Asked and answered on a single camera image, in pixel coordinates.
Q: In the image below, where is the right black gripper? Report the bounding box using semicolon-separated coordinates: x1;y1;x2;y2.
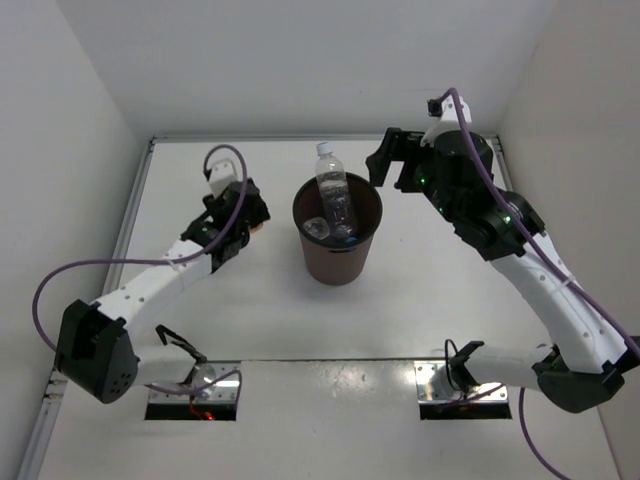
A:
366;128;457;224

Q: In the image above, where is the orange juice bottle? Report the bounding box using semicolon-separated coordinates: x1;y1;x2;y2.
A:
250;223;264;235

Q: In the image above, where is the clear unlabelled plastic bottle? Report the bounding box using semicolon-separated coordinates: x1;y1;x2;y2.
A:
315;142;358;241

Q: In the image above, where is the clear bottle white blue label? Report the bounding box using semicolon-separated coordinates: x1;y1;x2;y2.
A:
303;216;330;240

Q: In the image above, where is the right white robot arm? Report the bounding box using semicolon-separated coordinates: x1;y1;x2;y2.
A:
366;128;639;413

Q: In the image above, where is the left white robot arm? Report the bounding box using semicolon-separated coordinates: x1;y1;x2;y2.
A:
54;179;270;404

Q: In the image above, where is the brown plastic bin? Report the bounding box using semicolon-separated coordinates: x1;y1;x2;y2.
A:
291;171;384;287

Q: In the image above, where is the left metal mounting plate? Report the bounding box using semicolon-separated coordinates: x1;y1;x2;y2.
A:
161;362;241;404

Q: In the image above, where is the metal mounting plate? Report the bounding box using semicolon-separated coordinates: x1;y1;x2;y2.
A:
161;362;241;404
414;358;508;406

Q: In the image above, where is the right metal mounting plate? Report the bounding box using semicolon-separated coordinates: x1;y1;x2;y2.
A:
414;358;508;406

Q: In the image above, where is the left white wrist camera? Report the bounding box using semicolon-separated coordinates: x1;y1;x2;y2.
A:
205;158;238;198

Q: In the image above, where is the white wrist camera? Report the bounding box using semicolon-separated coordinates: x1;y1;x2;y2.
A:
421;94;460;146
205;158;238;198

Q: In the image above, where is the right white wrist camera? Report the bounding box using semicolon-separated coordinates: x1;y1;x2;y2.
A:
421;94;460;146

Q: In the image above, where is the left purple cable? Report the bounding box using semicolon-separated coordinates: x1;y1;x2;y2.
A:
32;144;244;396

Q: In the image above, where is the purple cable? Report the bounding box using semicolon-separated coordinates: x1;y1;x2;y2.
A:
434;87;640;480
32;144;244;396

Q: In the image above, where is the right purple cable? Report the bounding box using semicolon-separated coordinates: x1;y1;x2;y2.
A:
434;87;640;480

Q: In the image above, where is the left aluminium rail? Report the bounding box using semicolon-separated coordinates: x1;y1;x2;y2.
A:
16;137;157;480

